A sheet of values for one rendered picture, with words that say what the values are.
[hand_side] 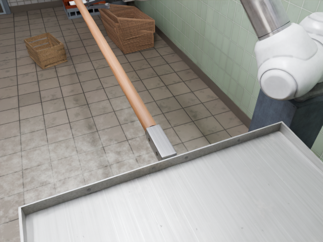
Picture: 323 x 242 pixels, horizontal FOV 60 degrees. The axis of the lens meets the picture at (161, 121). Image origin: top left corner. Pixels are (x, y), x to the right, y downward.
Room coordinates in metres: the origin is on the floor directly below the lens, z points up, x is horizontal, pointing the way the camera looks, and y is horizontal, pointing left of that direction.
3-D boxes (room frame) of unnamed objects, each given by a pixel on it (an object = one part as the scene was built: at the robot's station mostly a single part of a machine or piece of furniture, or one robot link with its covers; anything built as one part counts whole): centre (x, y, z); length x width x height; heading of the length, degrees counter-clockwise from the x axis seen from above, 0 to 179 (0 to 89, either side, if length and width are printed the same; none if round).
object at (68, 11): (4.45, 1.20, 0.08); 0.60 x 0.40 x 0.15; 115
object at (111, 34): (3.38, 0.43, 0.14); 0.56 x 0.49 x 0.28; 29
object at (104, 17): (3.37, 0.44, 0.26); 0.56 x 0.49 x 0.28; 29
